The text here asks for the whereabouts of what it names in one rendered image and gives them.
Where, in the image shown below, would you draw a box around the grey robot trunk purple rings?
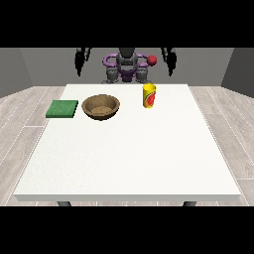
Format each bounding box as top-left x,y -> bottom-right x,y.
101,48 -> 154,85

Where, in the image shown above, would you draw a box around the green square pad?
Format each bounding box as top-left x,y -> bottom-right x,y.
45,99 -> 79,119

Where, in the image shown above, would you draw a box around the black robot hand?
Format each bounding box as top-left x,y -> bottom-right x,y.
74,48 -> 93,77
160,48 -> 178,77

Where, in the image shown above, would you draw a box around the yellow cup with melon print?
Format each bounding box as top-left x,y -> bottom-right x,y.
142,82 -> 157,109

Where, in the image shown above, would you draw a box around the brown wooden bowl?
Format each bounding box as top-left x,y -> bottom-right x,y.
80,94 -> 121,121

